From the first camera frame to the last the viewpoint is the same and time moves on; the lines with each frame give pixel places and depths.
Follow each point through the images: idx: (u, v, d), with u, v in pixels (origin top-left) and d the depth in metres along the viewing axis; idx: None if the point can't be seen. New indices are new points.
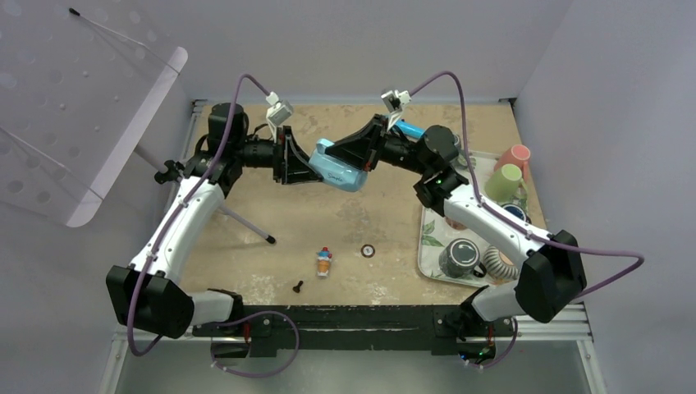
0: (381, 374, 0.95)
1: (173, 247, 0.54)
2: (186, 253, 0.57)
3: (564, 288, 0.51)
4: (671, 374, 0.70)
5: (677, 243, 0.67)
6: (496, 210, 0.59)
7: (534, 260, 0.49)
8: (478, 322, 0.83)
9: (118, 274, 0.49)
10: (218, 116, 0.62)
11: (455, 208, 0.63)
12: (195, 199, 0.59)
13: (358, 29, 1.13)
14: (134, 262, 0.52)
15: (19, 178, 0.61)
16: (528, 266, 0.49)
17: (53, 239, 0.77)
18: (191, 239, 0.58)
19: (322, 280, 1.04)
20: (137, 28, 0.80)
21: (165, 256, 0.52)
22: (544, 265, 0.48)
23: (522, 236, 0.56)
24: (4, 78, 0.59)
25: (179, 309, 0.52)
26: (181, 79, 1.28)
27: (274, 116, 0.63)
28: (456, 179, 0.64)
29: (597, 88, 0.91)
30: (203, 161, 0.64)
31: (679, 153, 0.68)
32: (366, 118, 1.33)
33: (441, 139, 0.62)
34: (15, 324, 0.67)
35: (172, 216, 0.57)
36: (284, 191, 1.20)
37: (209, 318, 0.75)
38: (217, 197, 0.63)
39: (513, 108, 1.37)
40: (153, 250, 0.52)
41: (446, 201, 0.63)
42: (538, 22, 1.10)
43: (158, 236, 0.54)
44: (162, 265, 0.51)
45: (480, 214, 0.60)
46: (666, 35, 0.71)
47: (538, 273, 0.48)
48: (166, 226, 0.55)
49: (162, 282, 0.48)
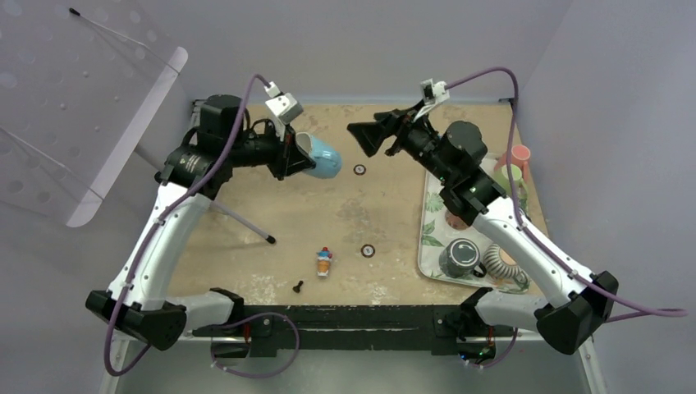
0: (381, 375, 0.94)
1: (148, 274, 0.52)
2: (167, 273, 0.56)
3: (590, 329, 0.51)
4: (672, 374, 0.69)
5: (678, 243, 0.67)
6: (538, 238, 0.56)
7: (574, 304, 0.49)
8: (478, 322, 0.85)
9: (98, 301, 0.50)
10: (210, 107, 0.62)
11: (489, 226, 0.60)
12: (173, 216, 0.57)
13: (359, 29, 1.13)
14: (112, 287, 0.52)
15: (19, 177, 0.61)
16: (570, 310, 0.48)
17: (52, 240, 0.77)
18: (172, 257, 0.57)
19: (322, 280, 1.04)
20: (137, 28, 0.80)
21: (141, 285, 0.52)
22: (584, 311, 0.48)
23: (564, 275, 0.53)
24: (4, 77, 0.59)
25: (163, 329, 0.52)
26: (181, 79, 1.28)
27: (283, 112, 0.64)
28: (490, 186, 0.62)
29: (597, 88, 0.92)
30: (183, 161, 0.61)
31: (680, 153, 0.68)
32: (367, 118, 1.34)
33: (466, 137, 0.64)
34: (14, 324, 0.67)
35: (148, 236, 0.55)
36: (284, 190, 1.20)
37: (206, 322, 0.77)
38: (201, 206, 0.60)
39: (512, 108, 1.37)
40: (129, 278, 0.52)
41: (482, 214, 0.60)
42: (538, 22, 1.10)
43: (135, 261, 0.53)
44: (137, 295, 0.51)
45: (519, 240, 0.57)
46: (666, 36, 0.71)
47: (578, 319, 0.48)
48: (142, 251, 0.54)
49: (137, 317, 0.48)
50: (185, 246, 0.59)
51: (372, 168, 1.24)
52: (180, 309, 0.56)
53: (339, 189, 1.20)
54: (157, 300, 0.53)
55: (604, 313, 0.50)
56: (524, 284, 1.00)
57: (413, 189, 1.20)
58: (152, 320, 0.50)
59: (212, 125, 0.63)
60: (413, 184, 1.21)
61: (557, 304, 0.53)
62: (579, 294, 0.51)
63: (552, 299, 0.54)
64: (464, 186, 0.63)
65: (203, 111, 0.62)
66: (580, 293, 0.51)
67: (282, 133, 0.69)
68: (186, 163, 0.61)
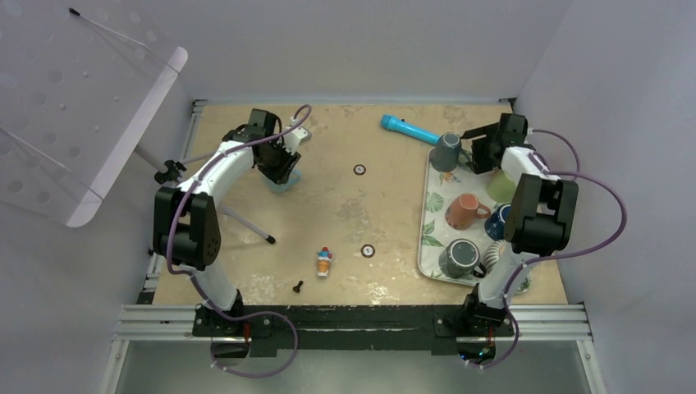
0: (380, 374, 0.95)
1: (215, 180, 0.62)
2: (218, 194, 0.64)
3: (545, 224, 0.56)
4: (672, 374, 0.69)
5: (678, 243, 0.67)
6: (537, 160, 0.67)
7: (532, 176, 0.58)
8: (472, 313, 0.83)
9: (166, 193, 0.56)
10: (259, 112, 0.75)
11: (509, 157, 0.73)
12: (233, 154, 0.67)
13: (359, 30, 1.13)
14: (180, 185, 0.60)
15: (19, 178, 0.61)
16: (524, 176, 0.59)
17: (53, 240, 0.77)
18: (226, 182, 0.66)
19: (321, 280, 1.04)
20: (136, 28, 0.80)
21: (208, 185, 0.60)
22: (536, 181, 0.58)
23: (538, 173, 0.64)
24: (4, 78, 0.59)
25: (211, 236, 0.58)
26: (181, 79, 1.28)
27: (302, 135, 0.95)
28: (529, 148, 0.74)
29: (597, 88, 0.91)
30: (238, 133, 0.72)
31: (681, 152, 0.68)
32: (367, 119, 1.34)
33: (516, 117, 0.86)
34: (13, 324, 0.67)
35: (215, 158, 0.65)
36: (284, 190, 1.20)
37: (214, 298, 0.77)
38: (244, 161, 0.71)
39: (512, 108, 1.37)
40: (200, 176, 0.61)
41: (506, 148, 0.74)
42: (538, 21, 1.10)
43: (203, 170, 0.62)
44: (206, 189, 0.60)
45: (523, 159, 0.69)
46: (666, 38, 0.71)
47: (528, 182, 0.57)
48: (211, 164, 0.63)
49: (204, 202, 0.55)
50: (231, 182, 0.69)
51: (372, 168, 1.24)
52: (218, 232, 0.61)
53: (339, 188, 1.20)
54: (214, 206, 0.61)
55: (558, 220, 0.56)
56: (524, 284, 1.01)
57: (413, 188, 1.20)
58: (210, 220, 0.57)
59: (260, 120, 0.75)
60: (413, 184, 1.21)
61: None
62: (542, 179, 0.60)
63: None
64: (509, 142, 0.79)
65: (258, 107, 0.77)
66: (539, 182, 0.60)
67: (291, 148, 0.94)
68: (240, 134, 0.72)
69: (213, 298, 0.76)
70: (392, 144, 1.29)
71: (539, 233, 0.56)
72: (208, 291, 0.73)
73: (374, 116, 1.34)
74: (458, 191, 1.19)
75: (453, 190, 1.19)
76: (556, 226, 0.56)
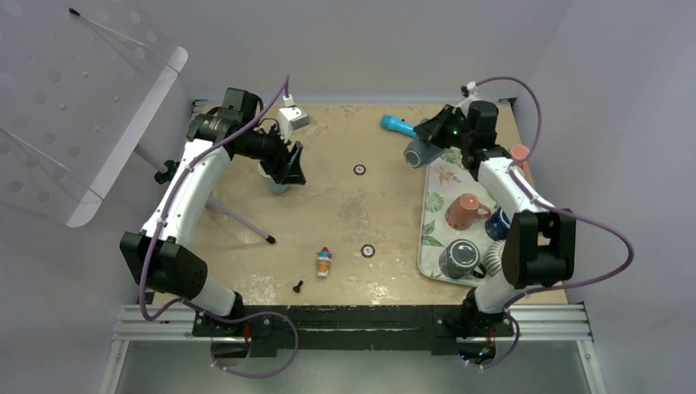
0: (380, 374, 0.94)
1: (182, 213, 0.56)
2: (194, 217, 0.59)
3: (547, 262, 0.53)
4: (672, 374, 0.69)
5: (678, 243, 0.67)
6: (519, 180, 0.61)
7: (526, 217, 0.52)
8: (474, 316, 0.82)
9: (131, 238, 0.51)
10: (235, 92, 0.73)
11: (485, 171, 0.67)
12: (201, 164, 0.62)
13: (359, 29, 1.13)
14: (144, 227, 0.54)
15: (19, 177, 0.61)
16: (518, 219, 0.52)
17: (53, 240, 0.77)
18: (199, 202, 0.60)
19: (321, 280, 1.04)
20: (136, 28, 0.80)
21: (175, 222, 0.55)
22: (533, 223, 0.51)
23: (527, 200, 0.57)
24: (3, 78, 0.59)
25: (190, 272, 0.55)
26: (181, 79, 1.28)
27: (295, 119, 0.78)
28: (501, 153, 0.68)
29: (597, 88, 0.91)
30: (206, 122, 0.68)
31: (680, 152, 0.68)
32: (366, 119, 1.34)
33: (487, 104, 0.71)
34: (14, 323, 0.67)
35: (179, 180, 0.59)
36: (283, 191, 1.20)
37: (211, 307, 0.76)
38: (220, 163, 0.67)
39: (512, 108, 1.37)
40: (163, 216, 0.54)
41: (482, 162, 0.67)
42: (538, 21, 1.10)
43: (167, 203, 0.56)
44: (172, 230, 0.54)
45: (505, 180, 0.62)
46: (667, 37, 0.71)
47: (525, 226, 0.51)
48: (174, 193, 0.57)
49: (174, 248, 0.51)
50: (206, 197, 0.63)
51: (372, 168, 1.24)
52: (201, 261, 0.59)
53: (339, 188, 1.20)
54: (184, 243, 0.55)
55: (560, 253, 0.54)
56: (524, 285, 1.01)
57: (413, 188, 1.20)
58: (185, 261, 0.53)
59: (235, 103, 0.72)
60: (413, 184, 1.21)
61: None
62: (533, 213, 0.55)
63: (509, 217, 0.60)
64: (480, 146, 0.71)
65: (228, 91, 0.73)
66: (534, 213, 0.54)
67: (286, 136, 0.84)
68: (209, 123, 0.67)
69: (212, 306, 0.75)
70: (392, 143, 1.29)
71: (545, 272, 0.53)
72: (205, 302, 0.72)
73: (374, 116, 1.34)
74: (458, 191, 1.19)
75: (453, 190, 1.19)
76: (558, 260, 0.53)
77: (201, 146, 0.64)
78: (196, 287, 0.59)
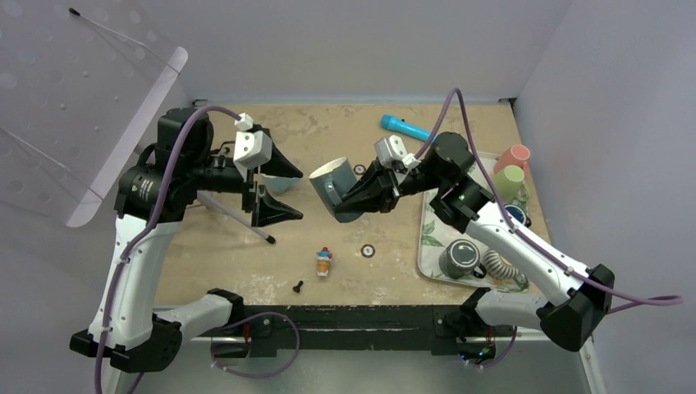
0: (381, 376, 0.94)
1: (125, 316, 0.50)
2: (147, 305, 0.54)
3: (593, 324, 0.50)
4: (671, 375, 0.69)
5: (676, 242, 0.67)
6: (533, 240, 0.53)
7: (576, 301, 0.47)
8: (478, 322, 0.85)
9: (80, 344, 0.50)
10: (170, 123, 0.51)
11: (481, 231, 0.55)
12: (136, 252, 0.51)
13: (358, 29, 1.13)
14: (93, 328, 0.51)
15: (19, 177, 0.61)
16: (570, 308, 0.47)
17: (54, 239, 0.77)
18: (148, 286, 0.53)
19: (321, 280, 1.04)
20: (136, 28, 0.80)
21: (119, 326, 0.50)
22: (585, 308, 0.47)
23: (560, 272, 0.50)
24: (4, 77, 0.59)
25: (152, 358, 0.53)
26: (181, 79, 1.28)
27: (243, 158, 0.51)
28: (478, 192, 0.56)
29: (597, 88, 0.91)
30: (134, 186, 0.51)
31: (679, 152, 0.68)
32: (366, 119, 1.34)
33: (455, 147, 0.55)
34: (17, 322, 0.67)
35: (116, 273, 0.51)
36: (283, 191, 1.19)
37: (208, 327, 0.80)
38: (167, 233, 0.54)
39: (512, 108, 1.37)
40: (106, 321, 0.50)
41: (473, 222, 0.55)
42: (538, 22, 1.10)
43: (108, 304, 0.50)
44: (118, 336, 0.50)
45: (514, 243, 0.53)
46: (666, 37, 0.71)
47: (580, 316, 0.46)
48: (112, 293, 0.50)
49: None
50: (160, 271, 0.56)
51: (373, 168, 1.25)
52: (167, 331, 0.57)
53: None
54: (141, 338, 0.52)
55: (605, 306, 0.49)
56: (524, 284, 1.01)
57: None
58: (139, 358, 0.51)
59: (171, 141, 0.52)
60: None
61: (551, 299, 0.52)
62: (578, 290, 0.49)
63: (551, 298, 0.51)
64: (454, 194, 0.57)
65: (160, 124, 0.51)
66: (579, 290, 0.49)
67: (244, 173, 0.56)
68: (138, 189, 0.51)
69: (206, 326, 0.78)
70: None
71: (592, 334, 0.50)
72: (201, 327, 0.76)
73: (374, 116, 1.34)
74: None
75: None
76: (603, 312, 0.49)
77: (135, 225, 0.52)
78: (171, 351, 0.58)
